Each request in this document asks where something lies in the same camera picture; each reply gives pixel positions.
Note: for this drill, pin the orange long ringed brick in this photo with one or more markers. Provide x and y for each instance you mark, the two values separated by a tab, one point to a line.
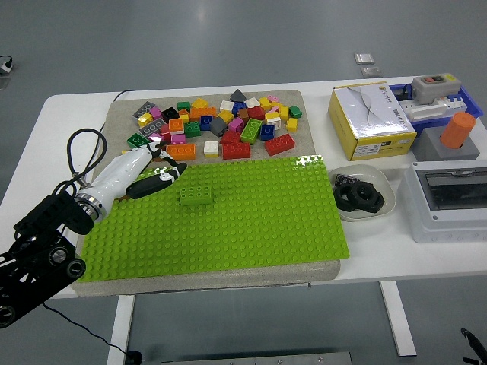
182	151

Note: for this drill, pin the red long brick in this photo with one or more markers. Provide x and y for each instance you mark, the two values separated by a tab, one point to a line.
236	150
280	145

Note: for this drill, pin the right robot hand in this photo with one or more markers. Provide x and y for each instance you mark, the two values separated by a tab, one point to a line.
472	339

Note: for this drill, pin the grey white electrical enclosure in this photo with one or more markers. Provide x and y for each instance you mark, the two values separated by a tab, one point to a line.
445	220

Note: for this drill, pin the grey brick white rings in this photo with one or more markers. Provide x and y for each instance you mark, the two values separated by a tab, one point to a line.
151	127

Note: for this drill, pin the white terminal block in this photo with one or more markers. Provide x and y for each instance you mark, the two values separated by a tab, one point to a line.
422	110

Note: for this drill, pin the green studded square brick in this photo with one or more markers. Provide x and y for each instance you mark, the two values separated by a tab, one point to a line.
192	129

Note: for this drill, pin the orange square brick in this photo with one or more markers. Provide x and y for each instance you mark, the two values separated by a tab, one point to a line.
176	125

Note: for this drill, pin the lime green long brick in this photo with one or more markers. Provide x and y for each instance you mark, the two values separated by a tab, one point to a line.
196	195

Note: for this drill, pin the blue plastic bin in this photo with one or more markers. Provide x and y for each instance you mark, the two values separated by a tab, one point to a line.
472	102

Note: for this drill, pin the black brick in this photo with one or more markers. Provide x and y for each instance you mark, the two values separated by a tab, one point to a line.
169	113

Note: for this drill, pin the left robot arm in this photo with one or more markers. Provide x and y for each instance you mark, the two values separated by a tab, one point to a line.
42	220

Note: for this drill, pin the green small brick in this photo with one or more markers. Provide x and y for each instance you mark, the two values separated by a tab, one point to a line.
295	111
183	105

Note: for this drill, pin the blue brick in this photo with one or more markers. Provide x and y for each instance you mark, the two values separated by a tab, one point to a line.
205	122
238	107
267	132

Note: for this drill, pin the white table leg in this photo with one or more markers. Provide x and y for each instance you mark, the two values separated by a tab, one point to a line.
399	319
119	327

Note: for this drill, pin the small brown brick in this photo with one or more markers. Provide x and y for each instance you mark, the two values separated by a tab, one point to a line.
243	113

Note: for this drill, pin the green studded baseplate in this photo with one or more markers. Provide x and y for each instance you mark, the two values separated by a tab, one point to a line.
258	228

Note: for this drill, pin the lime green ringed brick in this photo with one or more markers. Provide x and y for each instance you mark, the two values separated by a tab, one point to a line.
251	130

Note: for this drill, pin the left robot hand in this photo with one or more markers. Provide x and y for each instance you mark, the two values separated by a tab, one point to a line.
121	173

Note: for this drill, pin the white circuit breaker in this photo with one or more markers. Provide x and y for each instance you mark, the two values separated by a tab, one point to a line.
456	103

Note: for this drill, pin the shiny magenta brick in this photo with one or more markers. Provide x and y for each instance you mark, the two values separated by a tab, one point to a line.
156	137

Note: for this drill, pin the pink small brick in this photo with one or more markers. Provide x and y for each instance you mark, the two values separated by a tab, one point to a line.
273	109
155	112

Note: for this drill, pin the white and yellow brick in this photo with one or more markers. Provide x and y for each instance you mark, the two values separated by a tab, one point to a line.
211	148

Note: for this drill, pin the white dish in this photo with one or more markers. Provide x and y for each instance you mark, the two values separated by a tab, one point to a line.
380	176

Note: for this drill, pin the black pin strip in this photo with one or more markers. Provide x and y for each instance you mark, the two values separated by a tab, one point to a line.
344	178

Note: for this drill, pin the white floor socket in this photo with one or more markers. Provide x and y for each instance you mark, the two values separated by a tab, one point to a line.
5	65

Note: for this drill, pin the grey switch box red button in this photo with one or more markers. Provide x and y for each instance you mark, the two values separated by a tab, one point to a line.
435	87

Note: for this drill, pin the grey studded brick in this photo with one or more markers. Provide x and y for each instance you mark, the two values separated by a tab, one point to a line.
144	110

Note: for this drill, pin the small black connector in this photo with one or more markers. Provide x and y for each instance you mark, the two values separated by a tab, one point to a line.
405	93

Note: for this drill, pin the yellow white cardboard box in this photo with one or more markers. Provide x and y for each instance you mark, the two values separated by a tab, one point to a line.
371	114

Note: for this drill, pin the black plug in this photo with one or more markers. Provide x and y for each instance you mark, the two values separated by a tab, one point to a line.
134	358

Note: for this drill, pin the shiny yellow small brick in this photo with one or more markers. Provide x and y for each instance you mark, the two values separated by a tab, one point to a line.
145	119

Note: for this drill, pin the metal floor plate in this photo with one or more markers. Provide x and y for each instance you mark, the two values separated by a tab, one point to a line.
364	58

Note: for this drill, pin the dark grey slope brick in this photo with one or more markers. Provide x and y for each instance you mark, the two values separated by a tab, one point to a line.
238	95

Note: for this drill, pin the grey block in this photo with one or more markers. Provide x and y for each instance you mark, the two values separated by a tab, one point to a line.
430	146

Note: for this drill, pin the black hex nut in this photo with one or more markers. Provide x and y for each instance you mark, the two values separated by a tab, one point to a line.
338	201
376	201

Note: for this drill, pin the grey-brown mat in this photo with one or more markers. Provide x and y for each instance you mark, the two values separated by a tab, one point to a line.
304	129

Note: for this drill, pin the orange cylinder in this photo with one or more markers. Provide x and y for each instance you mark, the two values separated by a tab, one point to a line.
457	130

